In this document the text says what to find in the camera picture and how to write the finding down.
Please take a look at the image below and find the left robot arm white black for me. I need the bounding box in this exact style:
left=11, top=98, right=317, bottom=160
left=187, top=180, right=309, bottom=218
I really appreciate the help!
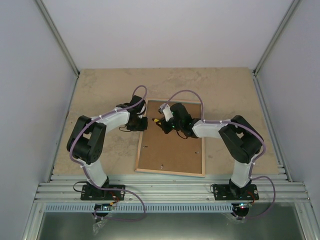
left=66, top=95, right=148, bottom=200

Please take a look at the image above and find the left aluminium corner post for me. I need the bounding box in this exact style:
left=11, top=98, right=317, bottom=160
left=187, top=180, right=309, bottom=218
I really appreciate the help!
left=34, top=0, right=80, bottom=78

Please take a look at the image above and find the grey slotted cable duct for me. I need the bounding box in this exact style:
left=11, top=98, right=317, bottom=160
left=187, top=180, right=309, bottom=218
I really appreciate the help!
left=44, top=203, right=233, bottom=213

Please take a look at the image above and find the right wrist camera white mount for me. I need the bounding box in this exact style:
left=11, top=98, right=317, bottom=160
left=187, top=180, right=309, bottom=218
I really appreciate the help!
left=158, top=103, right=174, bottom=122

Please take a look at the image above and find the clear plastic bag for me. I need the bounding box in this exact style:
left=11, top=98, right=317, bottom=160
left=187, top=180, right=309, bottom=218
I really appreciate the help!
left=92, top=218, right=108, bottom=236

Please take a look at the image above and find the right aluminium corner post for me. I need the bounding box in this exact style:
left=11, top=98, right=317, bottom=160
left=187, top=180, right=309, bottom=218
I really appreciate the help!
left=252, top=0, right=302, bottom=77

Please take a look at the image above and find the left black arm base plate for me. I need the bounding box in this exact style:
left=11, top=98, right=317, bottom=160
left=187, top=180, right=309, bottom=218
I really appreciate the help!
left=80, top=183, right=126, bottom=202

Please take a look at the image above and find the aluminium corner post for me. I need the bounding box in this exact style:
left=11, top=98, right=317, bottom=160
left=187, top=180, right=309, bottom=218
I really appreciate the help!
left=252, top=0, right=302, bottom=77
left=34, top=0, right=80, bottom=78

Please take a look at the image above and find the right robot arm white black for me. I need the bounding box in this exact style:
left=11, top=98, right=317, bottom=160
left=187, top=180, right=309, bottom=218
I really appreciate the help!
left=156, top=103, right=266, bottom=200

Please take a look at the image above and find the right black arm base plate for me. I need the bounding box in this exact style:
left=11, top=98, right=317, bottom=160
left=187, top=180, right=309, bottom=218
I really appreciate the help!
left=210, top=183, right=260, bottom=201

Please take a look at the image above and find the teal wooden photo frame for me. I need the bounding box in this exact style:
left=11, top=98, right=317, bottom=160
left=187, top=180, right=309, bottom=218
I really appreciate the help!
left=134, top=98, right=206, bottom=178

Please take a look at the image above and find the aluminium rail base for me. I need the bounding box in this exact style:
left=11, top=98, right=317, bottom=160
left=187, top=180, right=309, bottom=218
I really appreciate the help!
left=34, top=174, right=310, bottom=203

